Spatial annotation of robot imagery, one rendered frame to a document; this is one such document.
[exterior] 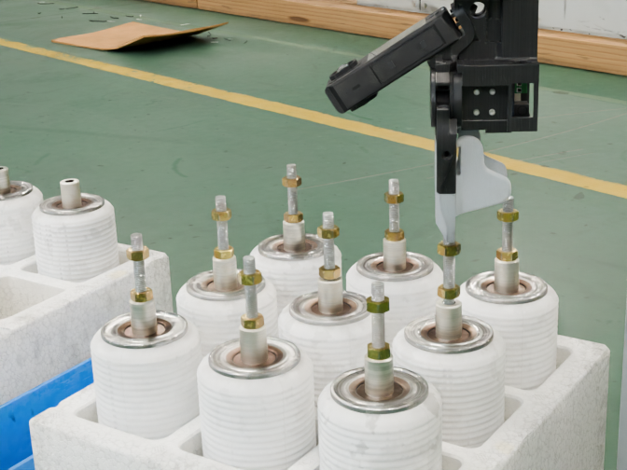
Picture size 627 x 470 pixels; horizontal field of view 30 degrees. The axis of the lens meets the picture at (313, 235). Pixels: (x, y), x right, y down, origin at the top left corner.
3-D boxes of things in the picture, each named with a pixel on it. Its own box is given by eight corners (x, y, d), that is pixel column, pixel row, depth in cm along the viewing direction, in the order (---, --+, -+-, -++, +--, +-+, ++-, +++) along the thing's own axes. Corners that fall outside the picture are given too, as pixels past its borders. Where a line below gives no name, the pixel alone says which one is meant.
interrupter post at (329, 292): (313, 309, 106) (313, 275, 105) (338, 305, 107) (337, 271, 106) (323, 319, 104) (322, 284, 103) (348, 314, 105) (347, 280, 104)
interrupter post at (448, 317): (440, 345, 98) (440, 309, 97) (430, 334, 100) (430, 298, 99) (466, 341, 98) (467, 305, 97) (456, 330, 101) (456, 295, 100)
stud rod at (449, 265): (443, 315, 98) (444, 230, 96) (441, 311, 99) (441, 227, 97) (455, 315, 98) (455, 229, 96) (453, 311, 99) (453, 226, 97)
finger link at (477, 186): (511, 252, 93) (513, 138, 90) (436, 253, 93) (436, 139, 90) (508, 241, 96) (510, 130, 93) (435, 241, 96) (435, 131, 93)
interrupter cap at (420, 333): (422, 363, 95) (422, 354, 95) (392, 326, 102) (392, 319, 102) (508, 350, 97) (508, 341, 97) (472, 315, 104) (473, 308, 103)
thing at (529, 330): (517, 497, 108) (522, 318, 102) (433, 463, 114) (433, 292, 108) (571, 456, 115) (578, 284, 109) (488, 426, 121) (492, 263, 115)
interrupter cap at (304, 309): (277, 304, 108) (277, 297, 107) (354, 291, 110) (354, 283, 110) (305, 335, 101) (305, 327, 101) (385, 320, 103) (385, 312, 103)
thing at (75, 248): (85, 324, 149) (71, 189, 143) (143, 339, 144) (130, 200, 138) (30, 352, 142) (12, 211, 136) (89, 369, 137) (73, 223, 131)
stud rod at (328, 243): (331, 296, 104) (328, 214, 102) (322, 293, 105) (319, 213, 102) (338, 292, 105) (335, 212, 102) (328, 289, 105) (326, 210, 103)
